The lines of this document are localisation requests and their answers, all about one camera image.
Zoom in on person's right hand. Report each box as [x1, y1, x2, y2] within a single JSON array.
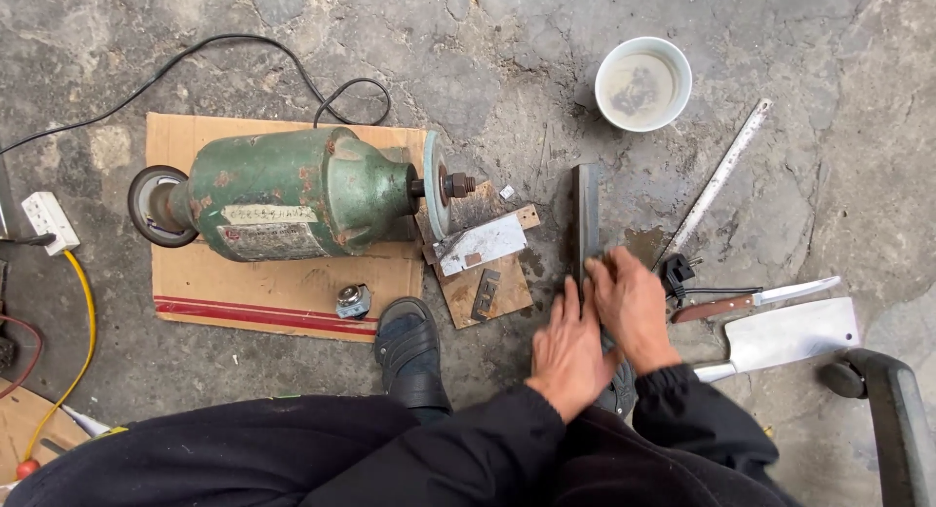
[[584, 245, 684, 377]]

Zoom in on person's left hand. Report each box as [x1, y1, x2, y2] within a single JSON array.
[[525, 276, 624, 425]]

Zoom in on small wooden board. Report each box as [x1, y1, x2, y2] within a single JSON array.
[[414, 181, 542, 330]]

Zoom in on dark grey sharpening stone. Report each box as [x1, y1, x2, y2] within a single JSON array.
[[572, 162, 602, 292]]

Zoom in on small slotted planer blade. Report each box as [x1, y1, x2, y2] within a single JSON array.
[[470, 268, 503, 323]]

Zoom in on grey metal blade plate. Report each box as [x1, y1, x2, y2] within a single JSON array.
[[423, 212, 529, 278]]

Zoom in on long metal saw blade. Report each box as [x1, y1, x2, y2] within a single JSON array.
[[653, 98, 773, 268]]

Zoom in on person's left black sandal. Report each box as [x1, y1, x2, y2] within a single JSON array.
[[373, 296, 453, 414]]

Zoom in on white bowl of water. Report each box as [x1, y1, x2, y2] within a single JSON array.
[[594, 37, 693, 134]]

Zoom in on steel cleaver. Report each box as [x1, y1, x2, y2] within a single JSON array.
[[691, 296, 861, 384]]

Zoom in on brown cardboard sheet red stripe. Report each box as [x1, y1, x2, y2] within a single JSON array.
[[145, 112, 428, 344]]

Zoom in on green bench grinder motor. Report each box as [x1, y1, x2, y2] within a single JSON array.
[[128, 126, 478, 264]]

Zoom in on black chair leg with caster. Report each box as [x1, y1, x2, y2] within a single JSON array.
[[818, 348, 936, 507]]

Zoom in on person's black trousers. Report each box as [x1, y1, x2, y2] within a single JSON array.
[[3, 392, 801, 507]]

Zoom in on white power strip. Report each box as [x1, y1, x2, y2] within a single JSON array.
[[21, 192, 81, 257]]

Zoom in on black plug in strip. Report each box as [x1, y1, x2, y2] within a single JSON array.
[[0, 232, 57, 249]]

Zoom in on plain brown cardboard piece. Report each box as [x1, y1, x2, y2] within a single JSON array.
[[0, 377, 90, 486]]

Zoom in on black plug with cord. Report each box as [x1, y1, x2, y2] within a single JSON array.
[[660, 253, 763, 303]]

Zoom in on wooden handled slim knife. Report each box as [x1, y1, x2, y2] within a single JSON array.
[[670, 276, 842, 325]]

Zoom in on silver switch knob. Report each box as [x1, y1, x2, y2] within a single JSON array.
[[335, 283, 372, 320]]

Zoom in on black power cable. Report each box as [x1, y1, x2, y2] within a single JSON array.
[[0, 33, 393, 157]]

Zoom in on yellow cable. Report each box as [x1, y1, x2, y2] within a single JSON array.
[[22, 250, 98, 464]]

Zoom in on red cable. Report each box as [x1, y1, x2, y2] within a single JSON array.
[[0, 314, 44, 400]]

